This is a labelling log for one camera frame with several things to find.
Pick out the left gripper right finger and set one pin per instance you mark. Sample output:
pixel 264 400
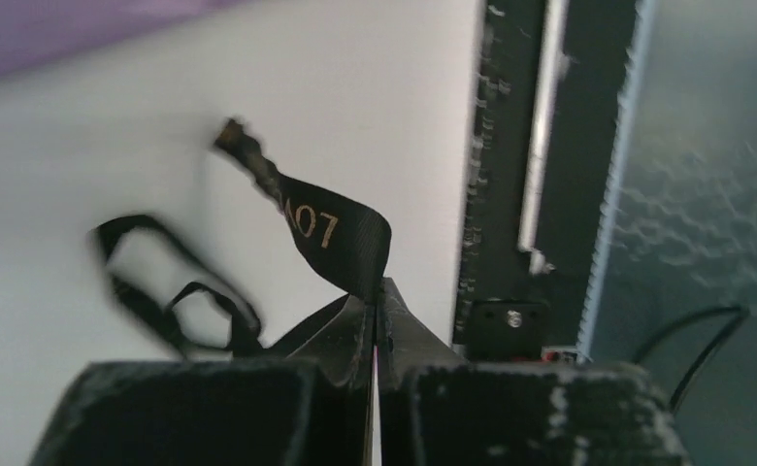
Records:
pixel 436 408

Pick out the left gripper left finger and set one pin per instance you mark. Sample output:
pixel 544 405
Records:
pixel 310 407

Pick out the pink purple wrapping paper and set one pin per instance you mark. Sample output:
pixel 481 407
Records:
pixel 36 32

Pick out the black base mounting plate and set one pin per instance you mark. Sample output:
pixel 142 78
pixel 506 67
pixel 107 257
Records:
pixel 548 74

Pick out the white slotted cable duct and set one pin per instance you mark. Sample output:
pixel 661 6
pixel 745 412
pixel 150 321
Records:
pixel 627 103

